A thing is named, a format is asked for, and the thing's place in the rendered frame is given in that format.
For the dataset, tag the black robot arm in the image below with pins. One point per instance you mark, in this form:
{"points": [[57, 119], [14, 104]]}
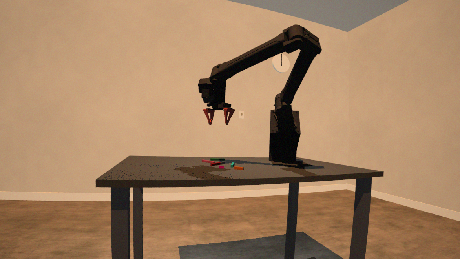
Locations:
{"points": [[291, 39]]}

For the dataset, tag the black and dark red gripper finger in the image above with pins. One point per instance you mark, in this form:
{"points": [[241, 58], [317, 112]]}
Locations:
{"points": [[226, 110], [206, 111]]}

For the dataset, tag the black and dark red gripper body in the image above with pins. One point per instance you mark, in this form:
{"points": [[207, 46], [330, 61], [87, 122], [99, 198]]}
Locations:
{"points": [[219, 106]]}

